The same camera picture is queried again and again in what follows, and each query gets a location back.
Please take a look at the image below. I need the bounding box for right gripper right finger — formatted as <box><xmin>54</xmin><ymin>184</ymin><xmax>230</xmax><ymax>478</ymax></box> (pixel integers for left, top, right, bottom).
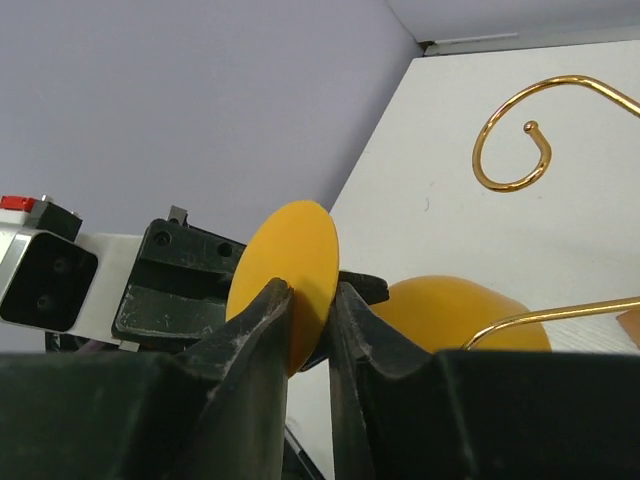
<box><xmin>327</xmin><ymin>284</ymin><xmax>639</xmax><ymax>479</ymax></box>

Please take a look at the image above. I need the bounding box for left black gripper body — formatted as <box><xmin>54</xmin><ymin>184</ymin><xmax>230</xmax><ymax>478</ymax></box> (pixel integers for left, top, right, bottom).
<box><xmin>111</xmin><ymin>217</ymin><xmax>245</xmax><ymax>353</ymax></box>

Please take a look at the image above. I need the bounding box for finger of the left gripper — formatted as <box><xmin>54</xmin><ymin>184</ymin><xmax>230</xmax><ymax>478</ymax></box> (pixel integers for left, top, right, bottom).
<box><xmin>339</xmin><ymin>270</ymin><xmax>389</xmax><ymax>305</ymax></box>

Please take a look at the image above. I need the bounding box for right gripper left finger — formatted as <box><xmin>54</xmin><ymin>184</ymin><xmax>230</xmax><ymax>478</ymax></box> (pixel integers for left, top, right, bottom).
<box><xmin>1</xmin><ymin>279</ymin><xmax>293</xmax><ymax>479</ymax></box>

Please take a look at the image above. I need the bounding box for orange wine glass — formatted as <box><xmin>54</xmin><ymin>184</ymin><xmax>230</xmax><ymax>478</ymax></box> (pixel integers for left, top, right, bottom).
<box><xmin>226</xmin><ymin>200</ymin><xmax>528</xmax><ymax>375</ymax></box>

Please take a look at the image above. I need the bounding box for wooden rack base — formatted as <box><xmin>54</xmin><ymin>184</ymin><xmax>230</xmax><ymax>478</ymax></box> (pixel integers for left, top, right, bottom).
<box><xmin>617</xmin><ymin>309</ymin><xmax>640</xmax><ymax>338</ymax></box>

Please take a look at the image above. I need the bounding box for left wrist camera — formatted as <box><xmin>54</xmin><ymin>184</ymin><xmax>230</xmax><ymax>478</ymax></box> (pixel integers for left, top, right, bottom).
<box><xmin>1</xmin><ymin>195</ymin><xmax>142</xmax><ymax>353</ymax></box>

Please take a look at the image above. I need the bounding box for gold wire glass rack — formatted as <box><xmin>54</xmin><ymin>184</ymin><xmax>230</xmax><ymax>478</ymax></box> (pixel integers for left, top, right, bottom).
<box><xmin>462</xmin><ymin>74</ymin><xmax>640</xmax><ymax>351</ymax></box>

